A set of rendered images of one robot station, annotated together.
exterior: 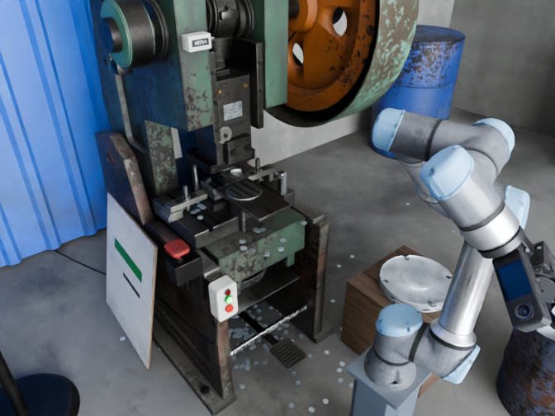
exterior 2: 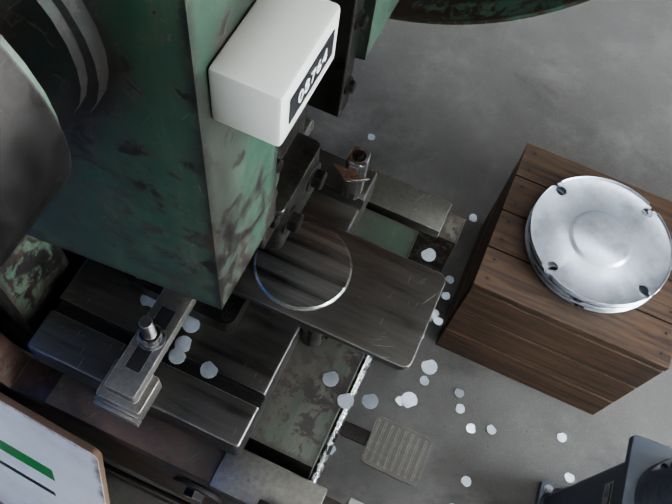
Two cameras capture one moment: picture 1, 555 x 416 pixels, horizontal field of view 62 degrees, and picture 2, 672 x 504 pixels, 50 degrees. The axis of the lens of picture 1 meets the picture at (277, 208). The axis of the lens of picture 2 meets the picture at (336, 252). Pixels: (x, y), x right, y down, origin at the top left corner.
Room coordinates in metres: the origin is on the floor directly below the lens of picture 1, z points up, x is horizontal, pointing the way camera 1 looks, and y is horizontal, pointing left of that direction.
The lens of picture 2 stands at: (1.06, 0.33, 1.60)
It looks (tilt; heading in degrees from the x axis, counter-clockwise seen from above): 62 degrees down; 324
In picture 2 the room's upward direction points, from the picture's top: 12 degrees clockwise
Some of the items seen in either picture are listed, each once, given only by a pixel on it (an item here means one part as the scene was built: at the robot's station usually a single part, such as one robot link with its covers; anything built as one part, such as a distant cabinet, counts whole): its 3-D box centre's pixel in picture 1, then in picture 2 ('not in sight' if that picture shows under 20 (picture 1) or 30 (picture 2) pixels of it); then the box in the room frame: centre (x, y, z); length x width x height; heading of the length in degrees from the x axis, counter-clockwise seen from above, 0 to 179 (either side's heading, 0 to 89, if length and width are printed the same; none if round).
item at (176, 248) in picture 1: (177, 256); not in sight; (1.11, 0.30, 0.72); 0.07 x 0.06 x 0.08; 40
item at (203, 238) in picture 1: (225, 201); (218, 261); (1.50, 0.20, 0.68); 0.45 x 0.30 x 0.06; 130
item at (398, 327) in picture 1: (399, 331); not in sight; (0.90, -0.34, 0.62); 0.13 x 0.12 x 0.14; 54
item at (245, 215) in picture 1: (253, 211); (333, 300); (1.36, 0.09, 0.72); 0.25 x 0.14 x 0.14; 40
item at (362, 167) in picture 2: (282, 182); (355, 172); (1.51, -0.02, 0.75); 0.03 x 0.03 x 0.10; 40
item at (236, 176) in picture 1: (225, 183); not in sight; (1.49, 0.20, 0.76); 0.15 x 0.09 x 0.05; 130
